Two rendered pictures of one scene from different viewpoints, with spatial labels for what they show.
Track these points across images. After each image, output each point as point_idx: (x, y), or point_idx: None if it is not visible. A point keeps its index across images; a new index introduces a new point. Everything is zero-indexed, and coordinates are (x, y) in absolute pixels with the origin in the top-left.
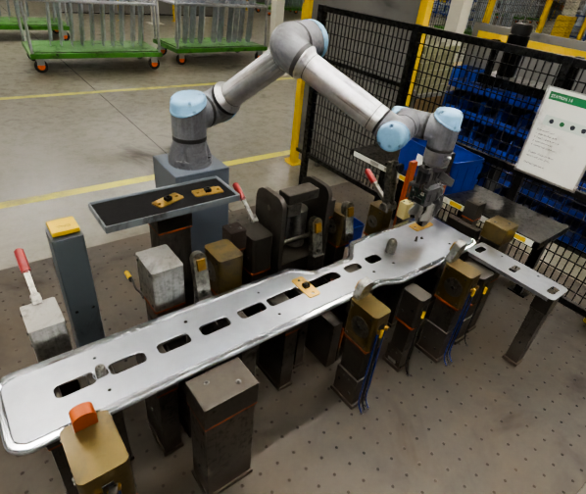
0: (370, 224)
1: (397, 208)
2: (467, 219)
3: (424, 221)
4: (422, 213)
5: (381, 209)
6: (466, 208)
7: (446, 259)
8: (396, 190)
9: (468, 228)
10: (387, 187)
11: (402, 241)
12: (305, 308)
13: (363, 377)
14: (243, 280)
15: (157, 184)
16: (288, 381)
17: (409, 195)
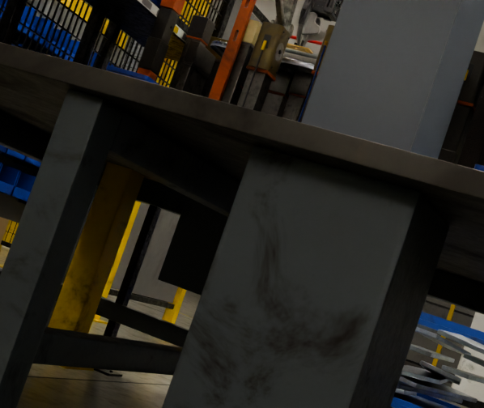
0: (277, 57)
1: (242, 33)
2: (205, 43)
3: (313, 40)
4: (162, 44)
5: (290, 32)
6: (207, 28)
7: None
8: (14, 14)
9: (211, 55)
10: (295, 2)
11: (303, 70)
12: None
13: None
14: (464, 133)
15: (463, 4)
16: None
17: (328, 10)
